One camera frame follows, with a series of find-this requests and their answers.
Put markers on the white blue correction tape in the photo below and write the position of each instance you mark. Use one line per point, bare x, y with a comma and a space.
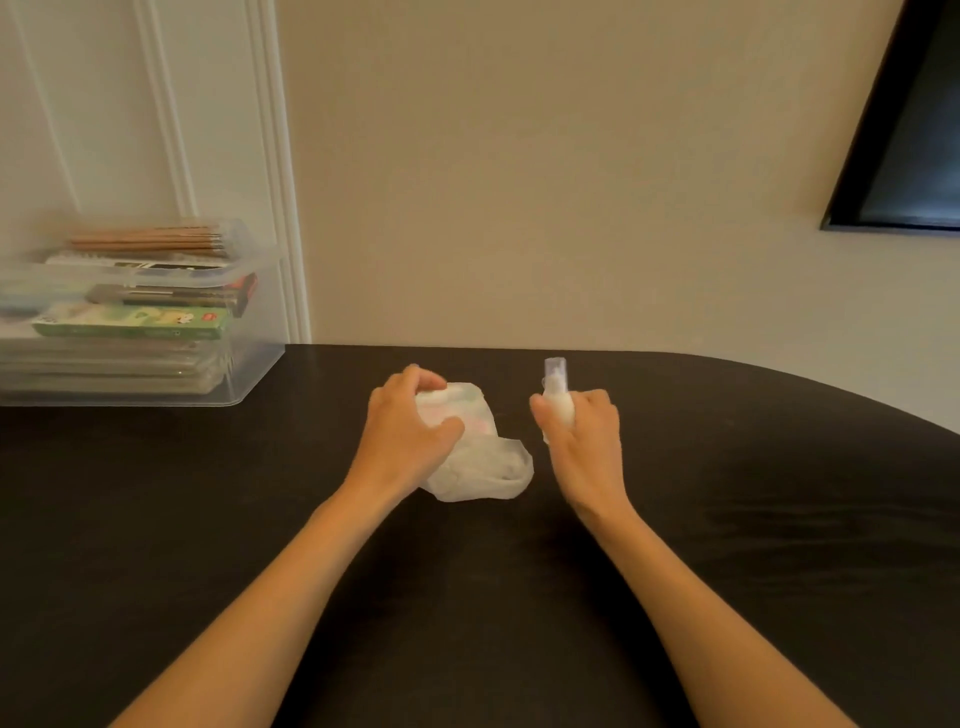
559, 397

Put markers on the clear plastic storage bin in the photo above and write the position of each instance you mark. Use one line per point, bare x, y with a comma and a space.
262, 360

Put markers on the black wall television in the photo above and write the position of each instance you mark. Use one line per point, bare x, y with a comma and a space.
900, 135

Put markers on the person's right forearm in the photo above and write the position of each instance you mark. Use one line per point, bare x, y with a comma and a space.
712, 630

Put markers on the person's left forearm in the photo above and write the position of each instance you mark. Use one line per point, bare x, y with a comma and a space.
240, 630

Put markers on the person's right hand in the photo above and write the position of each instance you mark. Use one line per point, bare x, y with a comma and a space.
592, 450

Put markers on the translucent plastic sheet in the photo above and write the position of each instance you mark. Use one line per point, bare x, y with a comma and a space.
480, 465

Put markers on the person's left hand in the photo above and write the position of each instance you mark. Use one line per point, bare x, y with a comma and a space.
401, 442

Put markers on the bundle of wooden pencils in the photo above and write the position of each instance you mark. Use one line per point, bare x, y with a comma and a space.
146, 241

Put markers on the green pencil box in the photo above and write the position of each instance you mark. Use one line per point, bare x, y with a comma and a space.
131, 321

